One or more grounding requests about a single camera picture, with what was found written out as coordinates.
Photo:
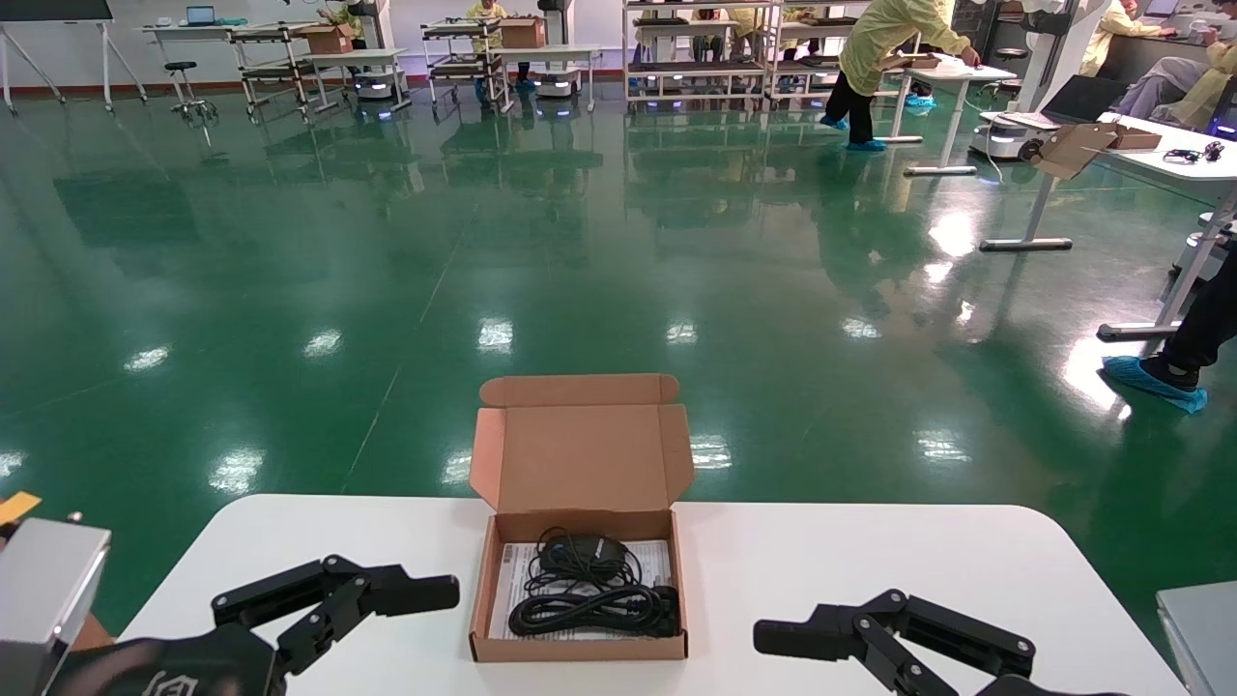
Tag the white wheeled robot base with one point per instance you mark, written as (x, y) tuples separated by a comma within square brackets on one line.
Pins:
[(375, 87), (558, 85)]

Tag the white height-adjustable table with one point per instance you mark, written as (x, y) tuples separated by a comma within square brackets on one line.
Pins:
[(966, 75)]

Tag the large white work table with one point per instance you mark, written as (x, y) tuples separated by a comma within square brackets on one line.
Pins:
[(1198, 171)]

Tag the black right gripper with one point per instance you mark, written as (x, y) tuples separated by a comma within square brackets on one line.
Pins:
[(1024, 688)]

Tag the person behind shelves yellow coat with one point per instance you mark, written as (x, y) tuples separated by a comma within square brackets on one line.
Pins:
[(744, 19)]

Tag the flat brown cardboard box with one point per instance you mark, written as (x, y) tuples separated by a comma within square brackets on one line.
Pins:
[(913, 61)]

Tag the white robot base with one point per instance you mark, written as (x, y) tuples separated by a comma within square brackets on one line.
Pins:
[(1191, 256)]

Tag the metal rack cart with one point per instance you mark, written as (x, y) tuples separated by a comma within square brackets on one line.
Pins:
[(275, 70), (464, 66)]

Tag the open black laptop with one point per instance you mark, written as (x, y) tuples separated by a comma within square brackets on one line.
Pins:
[(1087, 97)]

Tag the black swivel stool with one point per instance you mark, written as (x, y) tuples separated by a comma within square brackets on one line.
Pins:
[(182, 68)]

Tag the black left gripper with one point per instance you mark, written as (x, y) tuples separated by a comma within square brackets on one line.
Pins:
[(174, 667)]

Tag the white table with laptop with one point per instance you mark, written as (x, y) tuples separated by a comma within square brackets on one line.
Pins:
[(193, 29)]

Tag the open cardboard box with flap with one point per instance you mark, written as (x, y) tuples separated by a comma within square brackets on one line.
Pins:
[(1073, 145)]

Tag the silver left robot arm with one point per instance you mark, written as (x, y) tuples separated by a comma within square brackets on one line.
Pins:
[(43, 590)]

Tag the brown cardboard storage box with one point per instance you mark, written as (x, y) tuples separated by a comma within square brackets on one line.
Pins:
[(580, 454)]

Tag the small yellow tag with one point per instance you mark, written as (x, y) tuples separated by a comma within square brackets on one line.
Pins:
[(17, 507)]

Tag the seated person grey trousers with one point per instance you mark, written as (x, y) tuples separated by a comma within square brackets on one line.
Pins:
[(1169, 82)]

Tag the small open laptop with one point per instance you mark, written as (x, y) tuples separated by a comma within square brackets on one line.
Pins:
[(200, 14)]

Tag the tall white wheeled robot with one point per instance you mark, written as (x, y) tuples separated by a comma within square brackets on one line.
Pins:
[(1058, 48)]

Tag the person leg blue shoe cover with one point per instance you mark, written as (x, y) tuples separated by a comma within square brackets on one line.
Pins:
[(1208, 329)]

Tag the metal shelf rack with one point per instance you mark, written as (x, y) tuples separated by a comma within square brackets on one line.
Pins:
[(802, 66), (696, 68)]

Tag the small dark round gadget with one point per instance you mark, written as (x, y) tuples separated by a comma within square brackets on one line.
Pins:
[(1214, 151)]

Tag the dark board on stand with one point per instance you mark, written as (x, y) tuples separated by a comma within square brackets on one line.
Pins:
[(48, 10)]

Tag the person in yellow coat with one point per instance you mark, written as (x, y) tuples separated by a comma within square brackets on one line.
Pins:
[(486, 12), (889, 39), (343, 17)]

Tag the seated person yellow coat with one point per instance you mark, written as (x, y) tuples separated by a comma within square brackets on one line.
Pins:
[(1121, 24)]

